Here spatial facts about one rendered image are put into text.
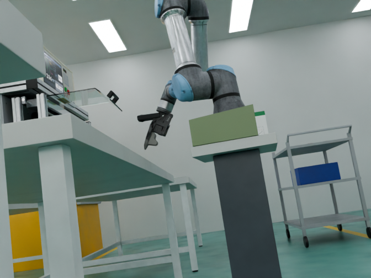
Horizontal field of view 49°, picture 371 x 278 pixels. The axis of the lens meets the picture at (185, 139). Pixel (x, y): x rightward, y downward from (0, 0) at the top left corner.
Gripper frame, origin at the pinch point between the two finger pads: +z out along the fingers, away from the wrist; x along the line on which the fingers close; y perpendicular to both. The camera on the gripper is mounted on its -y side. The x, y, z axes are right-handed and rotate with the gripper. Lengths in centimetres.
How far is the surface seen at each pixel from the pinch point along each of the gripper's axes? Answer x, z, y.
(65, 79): -2, -17, -50
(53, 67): -18, -18, -51
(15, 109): -44, 7, -45
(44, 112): -44, 4, -33
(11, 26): -165, 4, 17
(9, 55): -164, 6, 18
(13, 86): -46, -1, -48
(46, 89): -37, -5, -40
